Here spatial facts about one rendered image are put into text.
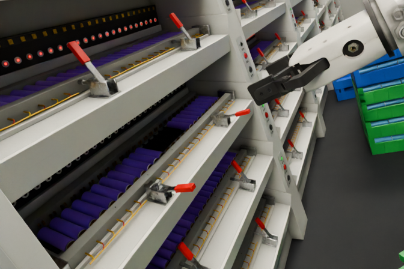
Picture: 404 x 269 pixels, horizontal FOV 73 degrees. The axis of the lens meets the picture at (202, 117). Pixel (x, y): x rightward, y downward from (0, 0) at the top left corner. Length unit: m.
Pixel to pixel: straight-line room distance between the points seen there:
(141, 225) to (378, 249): 0.76
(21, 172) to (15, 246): 0.07
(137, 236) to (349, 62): 0.36
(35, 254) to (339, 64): 0.38
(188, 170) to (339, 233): 0.68
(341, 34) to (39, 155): 0.36
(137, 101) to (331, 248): 0.80
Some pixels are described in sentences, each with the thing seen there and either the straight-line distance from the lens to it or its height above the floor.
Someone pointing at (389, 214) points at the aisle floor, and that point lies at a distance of 1.13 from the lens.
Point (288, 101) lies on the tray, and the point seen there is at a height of 0.35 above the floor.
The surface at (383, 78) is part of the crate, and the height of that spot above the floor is 0.33.
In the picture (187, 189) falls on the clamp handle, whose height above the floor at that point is 0.57.
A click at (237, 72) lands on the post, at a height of 0.63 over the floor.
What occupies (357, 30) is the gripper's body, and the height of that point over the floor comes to 0.71.
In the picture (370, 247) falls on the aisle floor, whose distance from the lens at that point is 1.04.
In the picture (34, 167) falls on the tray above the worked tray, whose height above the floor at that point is 0.71.
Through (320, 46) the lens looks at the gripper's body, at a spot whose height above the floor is 0.70.
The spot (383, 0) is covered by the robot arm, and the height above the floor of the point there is 0.73.
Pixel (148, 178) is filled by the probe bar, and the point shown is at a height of 0.58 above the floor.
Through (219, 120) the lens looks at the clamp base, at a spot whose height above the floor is 0.56.
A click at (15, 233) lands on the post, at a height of 0.67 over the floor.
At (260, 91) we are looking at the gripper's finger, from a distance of 0.37.
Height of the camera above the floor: 0.77
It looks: 17 degrees down
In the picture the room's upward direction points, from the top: 23 degrees counter-clockwise
